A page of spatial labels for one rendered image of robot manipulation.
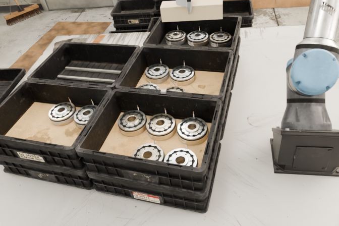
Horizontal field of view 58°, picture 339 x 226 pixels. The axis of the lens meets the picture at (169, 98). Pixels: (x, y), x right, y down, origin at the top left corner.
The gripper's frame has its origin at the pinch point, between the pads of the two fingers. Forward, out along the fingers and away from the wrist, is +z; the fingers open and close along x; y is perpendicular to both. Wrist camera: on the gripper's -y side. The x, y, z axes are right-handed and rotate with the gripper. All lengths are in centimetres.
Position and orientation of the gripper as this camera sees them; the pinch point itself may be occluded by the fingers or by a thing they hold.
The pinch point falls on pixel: (191, 6)
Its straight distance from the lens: 125.2
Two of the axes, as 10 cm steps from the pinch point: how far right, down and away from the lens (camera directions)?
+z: 1.2, 7.5, 6.5
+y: -9.8, 0.1, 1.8
